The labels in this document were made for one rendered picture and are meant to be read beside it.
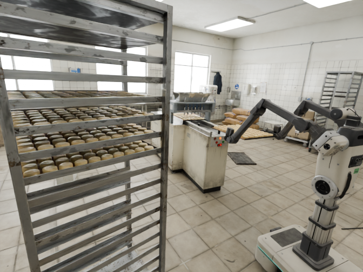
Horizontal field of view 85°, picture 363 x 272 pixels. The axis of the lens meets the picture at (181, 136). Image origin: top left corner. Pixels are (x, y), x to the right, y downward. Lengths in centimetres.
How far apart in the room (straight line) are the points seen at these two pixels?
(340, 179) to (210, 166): 154
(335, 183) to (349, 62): 467
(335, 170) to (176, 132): 214
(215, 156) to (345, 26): 458
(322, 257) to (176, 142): 216
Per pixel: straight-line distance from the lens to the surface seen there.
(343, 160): 154
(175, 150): 318
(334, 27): 634
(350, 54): 608
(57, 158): 105
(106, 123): 90
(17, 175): 85
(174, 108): 299
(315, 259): 194
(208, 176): 276
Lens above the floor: 151
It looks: 16 degrees down
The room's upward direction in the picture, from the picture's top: 3 degrees clockwise
